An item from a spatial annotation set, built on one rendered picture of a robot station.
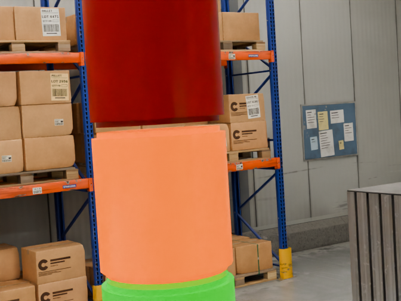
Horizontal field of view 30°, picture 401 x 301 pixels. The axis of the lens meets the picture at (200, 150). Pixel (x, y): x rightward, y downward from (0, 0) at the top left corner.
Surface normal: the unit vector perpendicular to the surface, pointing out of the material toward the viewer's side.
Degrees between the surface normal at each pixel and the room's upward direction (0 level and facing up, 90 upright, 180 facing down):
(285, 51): 90
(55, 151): 90
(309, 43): 90
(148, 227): 90
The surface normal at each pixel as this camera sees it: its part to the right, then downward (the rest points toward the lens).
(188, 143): 0.38, 0.03
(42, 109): 0.54, -0.08
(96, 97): -0.79, 0.08
